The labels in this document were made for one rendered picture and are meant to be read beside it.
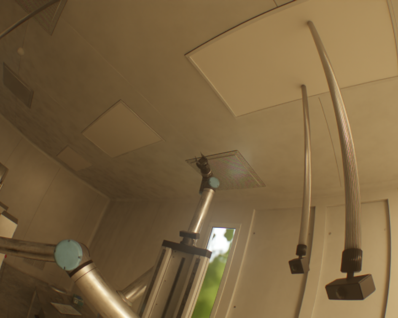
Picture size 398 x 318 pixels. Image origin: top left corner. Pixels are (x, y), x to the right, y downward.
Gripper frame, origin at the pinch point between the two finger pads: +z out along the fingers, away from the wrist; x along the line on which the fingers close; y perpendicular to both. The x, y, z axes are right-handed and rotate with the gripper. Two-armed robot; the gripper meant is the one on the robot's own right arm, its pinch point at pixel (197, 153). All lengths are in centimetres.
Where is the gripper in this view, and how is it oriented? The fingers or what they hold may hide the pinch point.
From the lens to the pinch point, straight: 152.1
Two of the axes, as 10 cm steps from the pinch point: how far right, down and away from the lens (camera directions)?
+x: -7.4, 6.4, -2.2
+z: -2.2, -5.4, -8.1
